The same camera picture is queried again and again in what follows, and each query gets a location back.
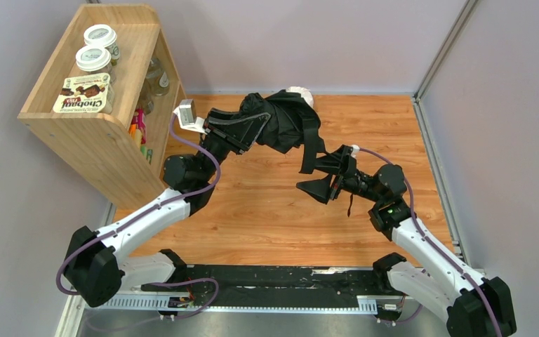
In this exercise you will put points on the wooden shelf unit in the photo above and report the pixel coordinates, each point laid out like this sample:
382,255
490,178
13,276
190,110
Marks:
99,146

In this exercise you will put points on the white paper towel roll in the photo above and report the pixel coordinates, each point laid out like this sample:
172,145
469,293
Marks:
300,95

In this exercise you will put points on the white lidded cup far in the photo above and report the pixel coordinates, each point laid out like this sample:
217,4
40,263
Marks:
105,36

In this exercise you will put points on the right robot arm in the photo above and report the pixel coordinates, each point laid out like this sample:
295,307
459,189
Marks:
437,260

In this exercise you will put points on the white lidded cup near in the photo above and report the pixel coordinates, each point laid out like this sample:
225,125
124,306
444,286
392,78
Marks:
95,60

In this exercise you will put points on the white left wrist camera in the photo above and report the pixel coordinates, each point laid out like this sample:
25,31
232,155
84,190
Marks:
188,118

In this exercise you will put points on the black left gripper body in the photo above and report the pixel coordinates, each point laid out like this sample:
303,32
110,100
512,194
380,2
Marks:
225,137

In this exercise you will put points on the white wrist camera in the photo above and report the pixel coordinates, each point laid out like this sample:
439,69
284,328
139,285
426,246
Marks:
188,118
354,150

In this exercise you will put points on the corner aluminium post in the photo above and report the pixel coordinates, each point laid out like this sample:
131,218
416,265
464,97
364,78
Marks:
455,31

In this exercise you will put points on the white lidded cup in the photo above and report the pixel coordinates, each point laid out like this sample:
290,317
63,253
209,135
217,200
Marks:
105,36
95,60

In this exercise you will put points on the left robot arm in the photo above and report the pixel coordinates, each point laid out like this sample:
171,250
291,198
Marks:
148,218

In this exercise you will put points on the Chobani yogurt flip pack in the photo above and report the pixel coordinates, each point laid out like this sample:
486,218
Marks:
92,93

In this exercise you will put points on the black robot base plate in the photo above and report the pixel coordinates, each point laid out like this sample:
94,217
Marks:
266,286

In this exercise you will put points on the aluminium frame rail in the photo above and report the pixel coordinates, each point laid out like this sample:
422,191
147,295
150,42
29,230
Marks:
162,298

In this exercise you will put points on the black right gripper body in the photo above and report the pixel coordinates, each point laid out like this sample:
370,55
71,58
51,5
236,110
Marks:
337,174

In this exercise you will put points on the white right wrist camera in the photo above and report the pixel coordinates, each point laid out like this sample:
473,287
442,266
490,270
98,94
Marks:
354,150

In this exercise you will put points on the black folding umbrella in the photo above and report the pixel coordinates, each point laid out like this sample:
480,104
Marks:
290,126

